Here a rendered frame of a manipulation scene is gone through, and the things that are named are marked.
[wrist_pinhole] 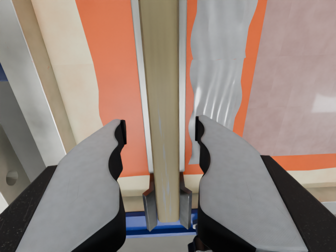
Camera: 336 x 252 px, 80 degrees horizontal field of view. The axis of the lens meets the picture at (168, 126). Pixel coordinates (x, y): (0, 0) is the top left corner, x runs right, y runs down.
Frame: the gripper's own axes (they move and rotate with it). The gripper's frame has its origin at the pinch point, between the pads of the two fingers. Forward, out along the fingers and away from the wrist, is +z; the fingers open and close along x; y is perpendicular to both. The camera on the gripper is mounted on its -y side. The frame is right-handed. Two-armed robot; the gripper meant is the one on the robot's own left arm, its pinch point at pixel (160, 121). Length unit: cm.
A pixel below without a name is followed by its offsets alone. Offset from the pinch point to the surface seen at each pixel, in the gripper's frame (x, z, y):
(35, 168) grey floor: -102, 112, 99
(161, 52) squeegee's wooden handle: 0.3, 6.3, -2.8
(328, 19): 20.9, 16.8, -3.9
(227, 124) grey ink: 9.9, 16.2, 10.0
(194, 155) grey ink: 5.1, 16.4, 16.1
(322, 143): 26.9, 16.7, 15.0
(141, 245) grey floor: -31, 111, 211
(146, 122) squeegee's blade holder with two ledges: -2.2, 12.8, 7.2
